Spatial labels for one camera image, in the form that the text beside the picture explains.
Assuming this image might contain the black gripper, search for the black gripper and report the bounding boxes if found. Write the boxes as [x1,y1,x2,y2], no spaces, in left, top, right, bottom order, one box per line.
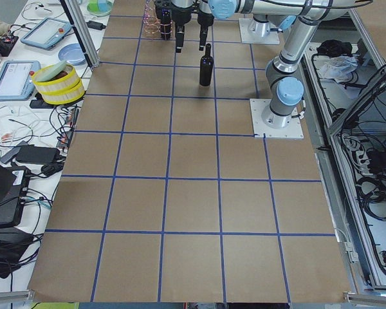
[198,6,214,51]
[171,6,192,53]

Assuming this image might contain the dark wine bottle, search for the dark wine bottle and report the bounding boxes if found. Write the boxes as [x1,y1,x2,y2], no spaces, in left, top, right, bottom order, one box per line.
[160,10,172,41]
[199,43,214,86]

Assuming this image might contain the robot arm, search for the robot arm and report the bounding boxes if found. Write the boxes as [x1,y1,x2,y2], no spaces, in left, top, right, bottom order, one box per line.
[208,1,372,76]
[169,1,297,53]

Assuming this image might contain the dark wine bottle in basket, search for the dark wine bottle in basket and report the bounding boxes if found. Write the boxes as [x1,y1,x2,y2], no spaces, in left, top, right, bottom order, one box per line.
[160,10,172,41]

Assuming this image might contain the yellow bamboo steamer basket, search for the yellow bamboo steamer basket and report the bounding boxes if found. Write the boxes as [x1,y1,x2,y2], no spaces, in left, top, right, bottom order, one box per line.
[32,63,85,105]

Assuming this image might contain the green bowl with blocks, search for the green bowl with blocks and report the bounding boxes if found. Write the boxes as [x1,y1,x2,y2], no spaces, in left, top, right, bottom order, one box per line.
[86,0,113,17]

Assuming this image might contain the black power adapter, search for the black power adapter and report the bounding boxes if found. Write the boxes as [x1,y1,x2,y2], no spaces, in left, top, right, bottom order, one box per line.
[86,21,106,30]

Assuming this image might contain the blue plate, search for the blue plate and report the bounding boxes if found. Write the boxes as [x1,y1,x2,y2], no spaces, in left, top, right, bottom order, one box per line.
[58,43,86,66]

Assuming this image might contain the upper teach pendant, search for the upper teach pendant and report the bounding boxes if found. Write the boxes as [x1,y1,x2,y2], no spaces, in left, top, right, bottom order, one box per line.
[21,17,71,50]

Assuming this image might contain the teach pendant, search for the teach pendant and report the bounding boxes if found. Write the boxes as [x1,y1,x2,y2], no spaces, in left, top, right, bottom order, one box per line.
[0,61,41,102]
[21,17,71,50]

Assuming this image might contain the light green bowl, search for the light green bowl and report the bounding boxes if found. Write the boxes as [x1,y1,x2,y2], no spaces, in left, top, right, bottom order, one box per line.
[35,61,67,82]

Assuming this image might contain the crumpled white cloth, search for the crumpled white cloth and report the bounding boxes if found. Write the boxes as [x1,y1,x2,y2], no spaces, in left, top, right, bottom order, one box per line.
[318,55,358,83]

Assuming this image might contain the lower teach pendant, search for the lower teach pendant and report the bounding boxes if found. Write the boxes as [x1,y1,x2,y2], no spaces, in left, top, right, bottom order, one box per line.
[0,61,41,102]

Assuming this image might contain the black power brick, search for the black power brick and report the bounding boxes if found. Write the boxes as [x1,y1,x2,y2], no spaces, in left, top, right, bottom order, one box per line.
[15,145,60,165]

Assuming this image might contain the black laptop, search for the black laptop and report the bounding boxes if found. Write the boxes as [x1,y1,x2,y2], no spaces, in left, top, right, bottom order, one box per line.
[0,165,30,228]

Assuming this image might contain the copper wire wine basket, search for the copper wire wine basket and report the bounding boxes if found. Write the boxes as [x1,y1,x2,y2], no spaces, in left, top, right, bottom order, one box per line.
[143,0,161,39]

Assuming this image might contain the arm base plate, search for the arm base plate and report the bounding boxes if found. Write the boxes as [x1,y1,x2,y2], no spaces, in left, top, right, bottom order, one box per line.
[250,98,304,140]
[239,18,280,45]

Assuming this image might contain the aluminium frame post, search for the aluminium frame post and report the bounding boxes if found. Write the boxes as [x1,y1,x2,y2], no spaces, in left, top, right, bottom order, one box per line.
[60,0,100,70]

